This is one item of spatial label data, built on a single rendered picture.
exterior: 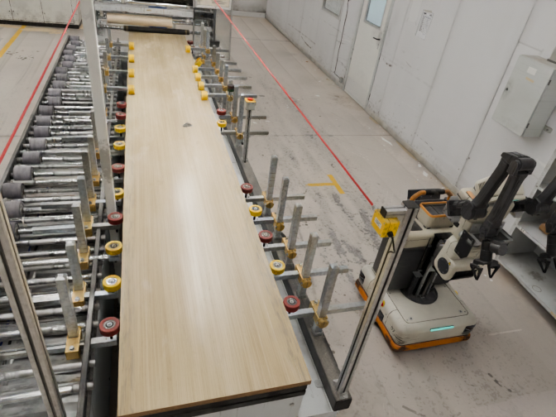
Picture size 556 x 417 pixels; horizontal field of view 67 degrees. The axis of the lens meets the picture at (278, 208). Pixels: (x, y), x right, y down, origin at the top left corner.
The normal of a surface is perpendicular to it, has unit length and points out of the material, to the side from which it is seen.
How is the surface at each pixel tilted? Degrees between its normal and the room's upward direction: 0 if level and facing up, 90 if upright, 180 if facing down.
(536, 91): 90
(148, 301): 0
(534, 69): 90
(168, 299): 0
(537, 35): 90
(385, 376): 0
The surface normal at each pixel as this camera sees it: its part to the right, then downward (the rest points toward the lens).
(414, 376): 0.13, -0.81
